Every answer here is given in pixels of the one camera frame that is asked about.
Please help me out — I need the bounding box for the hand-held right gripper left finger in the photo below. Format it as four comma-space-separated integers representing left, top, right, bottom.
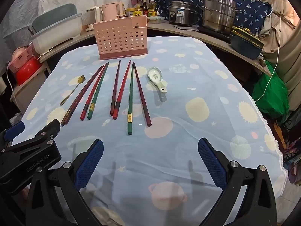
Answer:
27, 138, 125, 226

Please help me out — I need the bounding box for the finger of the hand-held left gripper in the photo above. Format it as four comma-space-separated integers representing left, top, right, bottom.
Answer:
0, 121, 26, 147
0, 119, 62, 157

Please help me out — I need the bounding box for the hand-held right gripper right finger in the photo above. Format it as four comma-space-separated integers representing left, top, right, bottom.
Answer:
198, 138, 278, 226

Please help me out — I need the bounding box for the gold flower spoon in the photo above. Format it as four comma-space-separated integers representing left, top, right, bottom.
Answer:
60, 75, 85, 106

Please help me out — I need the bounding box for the green chopstick gold band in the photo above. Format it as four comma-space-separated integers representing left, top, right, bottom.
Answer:
127, 64, 134, 136
87, 62, 110, 120

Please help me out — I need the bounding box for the maroon chopstick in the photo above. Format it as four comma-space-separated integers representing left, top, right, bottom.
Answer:
133, 62, 151, 127

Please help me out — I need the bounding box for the white ceramic soup spoon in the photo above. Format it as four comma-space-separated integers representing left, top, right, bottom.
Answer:
147, 67, 168, 93

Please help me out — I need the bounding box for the pink perforated utensil holder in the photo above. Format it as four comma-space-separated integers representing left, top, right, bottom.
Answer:
92, 15, 149, 61

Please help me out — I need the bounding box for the wooden side cabinet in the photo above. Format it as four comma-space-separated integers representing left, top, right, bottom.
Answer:
9, 63, 51, 113

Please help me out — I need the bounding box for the red plastic basin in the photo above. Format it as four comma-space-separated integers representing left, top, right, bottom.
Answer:
14, 58, 41, 86

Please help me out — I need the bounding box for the blue printed tablecloth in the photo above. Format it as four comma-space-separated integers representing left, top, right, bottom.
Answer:
12, 36, 288, 226

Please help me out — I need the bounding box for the pink round plate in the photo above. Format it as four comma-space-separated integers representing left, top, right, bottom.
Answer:
11, 47, 26, 63

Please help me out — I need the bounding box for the pink plastic basket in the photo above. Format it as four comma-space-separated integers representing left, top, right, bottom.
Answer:
8, 45, 39, 73

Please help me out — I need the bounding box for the dark red chopstick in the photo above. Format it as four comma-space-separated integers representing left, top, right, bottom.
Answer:
110, 60, 121, 117

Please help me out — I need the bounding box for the colourful cloth pile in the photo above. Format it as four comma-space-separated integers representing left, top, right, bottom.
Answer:
270, 113, 301, 186

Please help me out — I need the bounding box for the white plastic dish tub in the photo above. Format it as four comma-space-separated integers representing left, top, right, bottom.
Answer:
30, 14, 83, 54

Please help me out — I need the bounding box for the green plastic bag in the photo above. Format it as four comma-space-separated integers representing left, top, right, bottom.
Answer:
252, 61, 290, 120

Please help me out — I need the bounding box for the grey-blue tub lid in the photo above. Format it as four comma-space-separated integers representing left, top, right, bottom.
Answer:
31, 3, 78, 32

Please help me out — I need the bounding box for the curved wooden shelf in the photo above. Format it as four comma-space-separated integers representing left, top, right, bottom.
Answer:
39, 20, 273, 77

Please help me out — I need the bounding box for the black induction cooker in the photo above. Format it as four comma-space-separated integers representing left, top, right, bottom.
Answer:
197, 26, 232, 41

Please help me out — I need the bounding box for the pink electric kettle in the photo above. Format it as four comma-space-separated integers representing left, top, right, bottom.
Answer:
101, 2, 124, 20

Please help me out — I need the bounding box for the beige curtain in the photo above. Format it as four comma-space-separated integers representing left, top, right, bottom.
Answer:
254, 0, 301, 111

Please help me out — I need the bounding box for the yellow labelled jar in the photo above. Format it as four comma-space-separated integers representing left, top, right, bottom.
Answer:
126, 8, 142, 17

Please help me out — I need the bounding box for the steel steamer pot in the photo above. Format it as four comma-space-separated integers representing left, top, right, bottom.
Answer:
200, 0, 244, 34

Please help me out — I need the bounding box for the clear food container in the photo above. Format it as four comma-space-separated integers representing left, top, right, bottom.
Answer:
147, 16, 165, 24

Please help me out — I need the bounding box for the steel rice cooker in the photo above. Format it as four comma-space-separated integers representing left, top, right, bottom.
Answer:
168, 1, 196, 26

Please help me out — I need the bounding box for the yellow cooking oil bottle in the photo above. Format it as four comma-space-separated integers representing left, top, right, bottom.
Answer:
149, 0, 158, 17

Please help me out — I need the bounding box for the white power cable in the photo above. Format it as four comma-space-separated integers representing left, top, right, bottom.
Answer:
7, 62, 16, 100

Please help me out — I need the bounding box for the white hanging cable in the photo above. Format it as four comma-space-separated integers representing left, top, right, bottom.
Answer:
255, 16, 283, 103

